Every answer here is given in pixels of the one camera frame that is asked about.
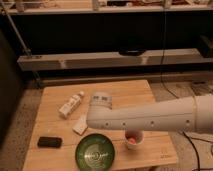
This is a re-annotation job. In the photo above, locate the black object on shelf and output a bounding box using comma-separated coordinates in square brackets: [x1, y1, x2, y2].
[118, 49, 146, 56]

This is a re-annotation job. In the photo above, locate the white cup with red object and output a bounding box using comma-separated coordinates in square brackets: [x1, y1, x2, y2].
[124, 130, 143, 150]

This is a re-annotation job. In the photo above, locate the white rectangular box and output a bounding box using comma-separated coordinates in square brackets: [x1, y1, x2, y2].
[72, 115, 88, 135]

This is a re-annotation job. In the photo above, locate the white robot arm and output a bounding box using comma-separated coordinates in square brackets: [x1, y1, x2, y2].
[86, 92, 213, 134]

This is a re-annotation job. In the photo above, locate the black eraser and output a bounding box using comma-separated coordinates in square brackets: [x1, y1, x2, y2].
[37, 137, 62, 148]

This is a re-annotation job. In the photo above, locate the green glass bowl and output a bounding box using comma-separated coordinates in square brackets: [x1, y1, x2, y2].
[75, 133, 115, 171]

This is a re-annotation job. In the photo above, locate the white plastic bottle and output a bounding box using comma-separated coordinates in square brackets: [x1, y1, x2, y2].
[59, 91, 84, 119]

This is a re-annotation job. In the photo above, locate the metal shelf rack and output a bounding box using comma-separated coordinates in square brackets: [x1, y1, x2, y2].
[0, 4, 213, 79]

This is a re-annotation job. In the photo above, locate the black cable on floor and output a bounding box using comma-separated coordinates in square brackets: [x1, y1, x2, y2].
[181, 131, 213, 171]

